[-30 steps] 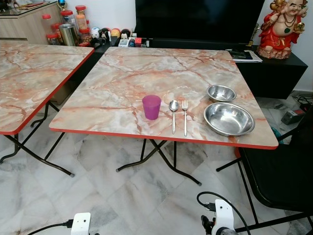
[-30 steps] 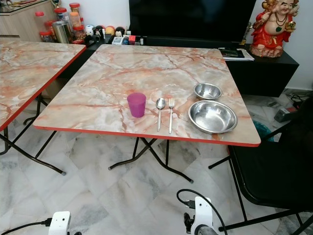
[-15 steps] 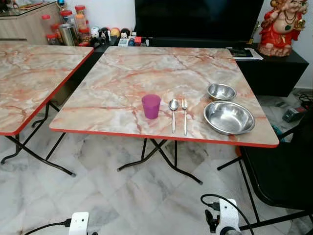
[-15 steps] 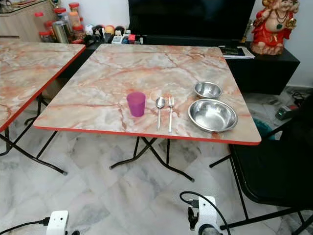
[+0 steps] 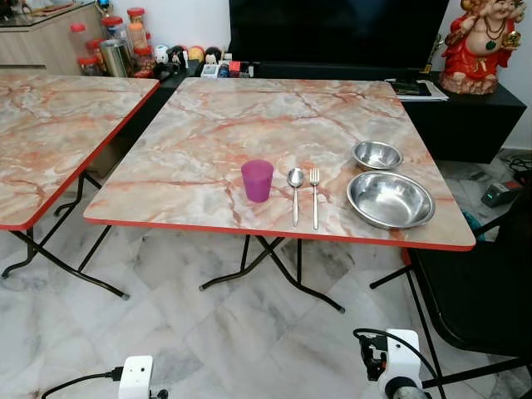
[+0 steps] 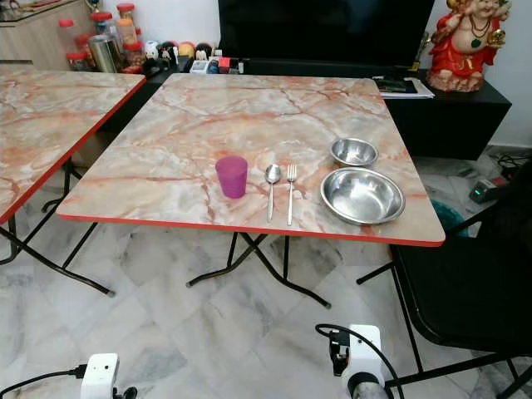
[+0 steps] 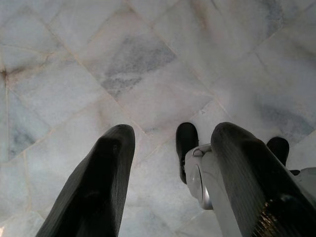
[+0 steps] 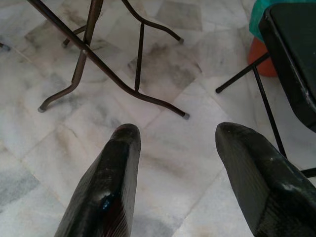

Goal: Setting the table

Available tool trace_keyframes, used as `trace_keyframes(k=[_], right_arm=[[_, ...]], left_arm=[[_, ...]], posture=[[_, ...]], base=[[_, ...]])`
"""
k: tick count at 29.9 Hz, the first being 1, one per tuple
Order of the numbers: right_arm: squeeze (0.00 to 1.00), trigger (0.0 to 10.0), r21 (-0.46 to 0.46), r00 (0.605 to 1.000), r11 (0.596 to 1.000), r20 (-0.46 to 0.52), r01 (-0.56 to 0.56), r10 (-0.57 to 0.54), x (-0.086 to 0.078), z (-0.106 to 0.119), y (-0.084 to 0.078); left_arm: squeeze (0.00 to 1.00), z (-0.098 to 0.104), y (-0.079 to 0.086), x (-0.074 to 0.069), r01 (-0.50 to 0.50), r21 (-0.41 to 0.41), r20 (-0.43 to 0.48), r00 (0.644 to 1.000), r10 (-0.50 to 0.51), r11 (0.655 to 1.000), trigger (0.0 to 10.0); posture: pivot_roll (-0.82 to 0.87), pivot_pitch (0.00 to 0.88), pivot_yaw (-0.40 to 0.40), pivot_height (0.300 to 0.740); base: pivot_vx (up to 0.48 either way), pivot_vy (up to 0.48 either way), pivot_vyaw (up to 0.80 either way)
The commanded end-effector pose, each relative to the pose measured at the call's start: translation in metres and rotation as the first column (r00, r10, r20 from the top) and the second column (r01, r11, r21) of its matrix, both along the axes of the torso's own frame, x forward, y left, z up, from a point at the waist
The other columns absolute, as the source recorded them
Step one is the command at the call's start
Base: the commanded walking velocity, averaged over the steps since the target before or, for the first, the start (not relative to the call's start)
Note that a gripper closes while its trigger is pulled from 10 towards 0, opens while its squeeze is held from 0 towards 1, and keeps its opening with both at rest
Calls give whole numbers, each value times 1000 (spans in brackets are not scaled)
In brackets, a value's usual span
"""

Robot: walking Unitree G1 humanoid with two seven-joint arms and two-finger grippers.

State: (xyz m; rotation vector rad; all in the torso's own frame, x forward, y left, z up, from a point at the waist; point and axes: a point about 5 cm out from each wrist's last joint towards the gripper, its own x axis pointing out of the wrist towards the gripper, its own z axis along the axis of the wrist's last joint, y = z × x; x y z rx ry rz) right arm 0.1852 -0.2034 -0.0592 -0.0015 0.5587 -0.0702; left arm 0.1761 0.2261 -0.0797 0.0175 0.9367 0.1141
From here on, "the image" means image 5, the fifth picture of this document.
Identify steel canister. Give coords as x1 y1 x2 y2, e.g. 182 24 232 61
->
100 39 135 78

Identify red laughing Buddha figurine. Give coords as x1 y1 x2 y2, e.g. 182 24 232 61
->
439 0 524 96

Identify steel fork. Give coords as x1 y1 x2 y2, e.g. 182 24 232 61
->
309 168 322 231

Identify teal cloth object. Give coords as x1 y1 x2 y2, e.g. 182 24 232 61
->
462 209 485 243

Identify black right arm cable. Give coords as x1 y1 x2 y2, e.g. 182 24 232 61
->
353 328 446 399

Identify steel spoon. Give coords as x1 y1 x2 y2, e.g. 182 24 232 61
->
287 168 306 228

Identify grey power strip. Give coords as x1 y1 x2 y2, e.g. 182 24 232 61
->
481 180 525 209

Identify black television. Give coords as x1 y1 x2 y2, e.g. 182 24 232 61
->
229 0 451 72

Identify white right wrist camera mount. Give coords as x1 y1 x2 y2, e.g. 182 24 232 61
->
378 329 423 392

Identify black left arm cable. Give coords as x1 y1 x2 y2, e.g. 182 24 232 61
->
42 368 125 399

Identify small steel bowl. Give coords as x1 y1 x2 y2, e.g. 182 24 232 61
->
352 140 404 172

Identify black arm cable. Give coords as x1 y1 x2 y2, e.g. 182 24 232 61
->
353 328 446 399
42 368 125 399

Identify white paper stack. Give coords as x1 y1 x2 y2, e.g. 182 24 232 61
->
387 79 450 102

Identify marble print folding table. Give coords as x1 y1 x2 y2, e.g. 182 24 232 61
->
83 77 477 314
0 71 160 301

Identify red lidded clear plastic jar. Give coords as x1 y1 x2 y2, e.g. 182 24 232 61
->
101 17 126 42
69 22 90 58

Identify purple plastic cup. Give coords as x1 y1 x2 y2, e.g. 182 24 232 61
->
241 160 275 204

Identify black flat device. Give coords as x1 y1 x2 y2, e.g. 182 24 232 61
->
392 81 432 97

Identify large steel bowl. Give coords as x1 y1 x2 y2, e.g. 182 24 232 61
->
347 171 436 230

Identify red lidded jar orange contents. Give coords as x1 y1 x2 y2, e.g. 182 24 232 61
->
127 7 149 51

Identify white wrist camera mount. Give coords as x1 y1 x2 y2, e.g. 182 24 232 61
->
118 356 155 399
378 329 423 392

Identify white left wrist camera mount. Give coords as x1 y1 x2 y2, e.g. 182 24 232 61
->
118 356 155 399

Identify small red lidded jar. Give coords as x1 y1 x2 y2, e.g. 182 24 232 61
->
79 57 102 77
135 47 158 72

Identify black folding chair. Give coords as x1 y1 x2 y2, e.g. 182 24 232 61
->
370 190 532 393

